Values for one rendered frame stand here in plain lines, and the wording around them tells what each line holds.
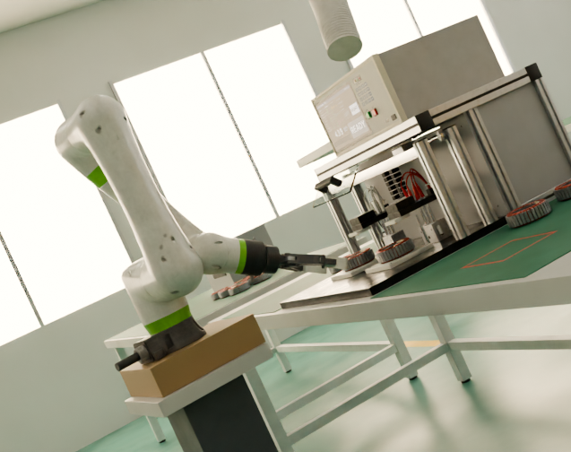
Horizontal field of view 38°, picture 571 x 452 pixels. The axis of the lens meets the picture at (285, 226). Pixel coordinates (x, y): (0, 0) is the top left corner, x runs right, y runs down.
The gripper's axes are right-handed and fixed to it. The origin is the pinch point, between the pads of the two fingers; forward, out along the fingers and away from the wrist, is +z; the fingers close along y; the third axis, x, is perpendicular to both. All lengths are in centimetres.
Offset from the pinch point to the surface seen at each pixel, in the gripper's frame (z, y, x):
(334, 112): 8, -22, 51
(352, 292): 1.8, 9.7, -7.8
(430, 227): 28.7, 2.3, 13.4
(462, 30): 33, 10, 71
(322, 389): 67, -162, -38
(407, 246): 20.0, 5.0, 6.8
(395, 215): 18.5, 0.4, 15.9
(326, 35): 41, -112, 116
